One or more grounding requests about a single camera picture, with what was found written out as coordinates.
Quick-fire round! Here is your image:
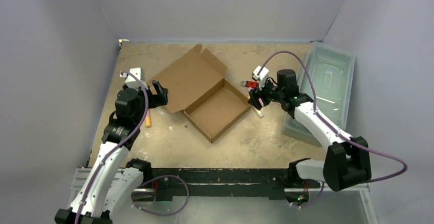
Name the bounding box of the red handled adjustable wrench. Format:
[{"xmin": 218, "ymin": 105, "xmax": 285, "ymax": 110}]
[{"xmin": 240, "ymin": 80, "xmax": 259, "ymax": 89}]

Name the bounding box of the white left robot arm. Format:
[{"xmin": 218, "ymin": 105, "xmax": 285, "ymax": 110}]
[{"xmin": 55, "ymin": 80, "xmax": 168, "ymax": 223}]

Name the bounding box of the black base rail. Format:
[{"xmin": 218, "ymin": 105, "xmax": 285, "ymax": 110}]
[{"xmin": 138, "ymin": 168, "xmax": 320, "ymax": 201}]

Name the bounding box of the clear plastic storage bin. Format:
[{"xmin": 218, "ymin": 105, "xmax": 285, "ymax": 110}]
[{"xmin": 281, "ymin": 42, "xmax": 356, "ymax": 146}]

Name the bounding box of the orange marker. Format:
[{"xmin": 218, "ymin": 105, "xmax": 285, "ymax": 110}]
[{"xmin": 144, "ymin": 109, "xmax": 152, "ymax": 128}]

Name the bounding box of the yellow marker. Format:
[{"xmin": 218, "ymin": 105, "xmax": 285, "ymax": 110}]
[{"xmin": 254, "ymin": 109, "xmax": 264, "ymax": 119}]

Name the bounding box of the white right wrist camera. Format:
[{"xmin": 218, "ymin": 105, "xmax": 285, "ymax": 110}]
[{"xmin": 251, "ymin": 66, "xmax": 269, "ymax": 82}]

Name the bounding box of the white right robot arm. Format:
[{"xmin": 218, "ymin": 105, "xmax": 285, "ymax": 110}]
[{"xmin": 248, "ymin": 66, "xmax": 372, "ymax": 192}]

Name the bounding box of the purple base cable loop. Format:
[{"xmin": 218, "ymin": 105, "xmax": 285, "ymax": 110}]
[{"xmin": 131, "ymin": 174, "xmax": 190, "ymax": 217}]

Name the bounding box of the brown cardboard box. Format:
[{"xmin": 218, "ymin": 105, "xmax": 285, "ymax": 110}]
[{"xmin": 153, "ymin": 44, "xmax": 250, "ymax": 143}]

